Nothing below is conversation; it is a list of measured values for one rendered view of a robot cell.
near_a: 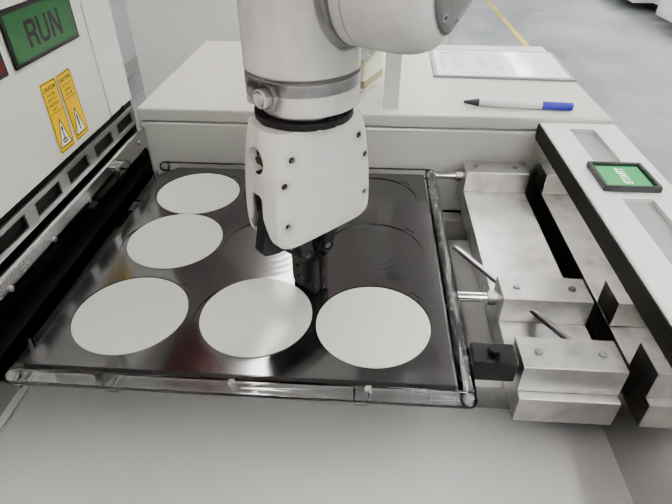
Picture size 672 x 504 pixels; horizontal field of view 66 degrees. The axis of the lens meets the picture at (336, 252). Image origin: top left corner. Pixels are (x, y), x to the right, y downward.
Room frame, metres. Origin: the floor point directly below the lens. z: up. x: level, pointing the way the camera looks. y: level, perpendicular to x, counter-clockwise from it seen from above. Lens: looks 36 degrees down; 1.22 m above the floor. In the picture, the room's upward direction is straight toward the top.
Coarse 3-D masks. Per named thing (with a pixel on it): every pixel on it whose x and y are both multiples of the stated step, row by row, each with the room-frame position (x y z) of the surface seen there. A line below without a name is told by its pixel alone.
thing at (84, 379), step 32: (32, 384) 0.26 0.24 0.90; (64, 384) 0.26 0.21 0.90; (96, 384) 0.26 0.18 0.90; (128, 384) 0.26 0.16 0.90; (160, 384) 0.26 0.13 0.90; (192, 384) 0.26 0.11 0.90; (224, 384) 0.25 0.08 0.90; (256, 384) 0.25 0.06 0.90; (288, 384) 0.25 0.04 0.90; (320, 384) 0.25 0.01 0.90; (352, 384) 0.26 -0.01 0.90
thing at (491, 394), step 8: (456, 384) 0.30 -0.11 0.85; (480, 384) 0.30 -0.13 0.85; (488, 384) 0.30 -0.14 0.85; (496, 384) 0.30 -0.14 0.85; (480, 392) 0.29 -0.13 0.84; (488, 392) 0.29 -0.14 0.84; (496, 392) 0.29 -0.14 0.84; (504, 392) 0.29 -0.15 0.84; (480, 400) 0.29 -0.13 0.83; (488, 400) 0.29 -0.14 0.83; (496, 400) 0.29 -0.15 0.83; (504, 400) 0.29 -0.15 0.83; (496, 408) 0.29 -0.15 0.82; (504, 408) 0.29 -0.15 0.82
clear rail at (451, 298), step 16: (432, 176) 0.59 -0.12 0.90; (432, 192) 0.55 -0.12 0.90; (432, 208) 0.51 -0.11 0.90; (432, 224) 0.49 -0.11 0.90; (448, 256) 0.42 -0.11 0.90; (448, 272) 0.39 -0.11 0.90; (448, 288) 0.37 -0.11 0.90; (448, 304) 0.35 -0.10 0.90; (448, 320) 0.33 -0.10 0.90; (464, 336) 0.31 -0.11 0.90; (464, 352) 0.29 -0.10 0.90; (464, 368) 0.27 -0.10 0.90; (464, 384) 0.25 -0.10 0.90
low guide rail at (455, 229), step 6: (444, 216) 0.58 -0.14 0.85; (450, 216) 0.58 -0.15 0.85; (456, 216) 0.58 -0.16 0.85; (450, 222) 0.56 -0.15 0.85; (456, 222) 0.56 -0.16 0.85; (462, 222) 0.56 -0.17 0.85; (432, 228) 0.57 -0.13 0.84; (450, 228) 0.56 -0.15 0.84; (456, 228) 0.56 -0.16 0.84; (462, 228) 0.56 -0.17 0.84; (450, 234) 0.56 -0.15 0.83; (456, 234) 0.56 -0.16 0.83; (462, 234) 0.56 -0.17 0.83
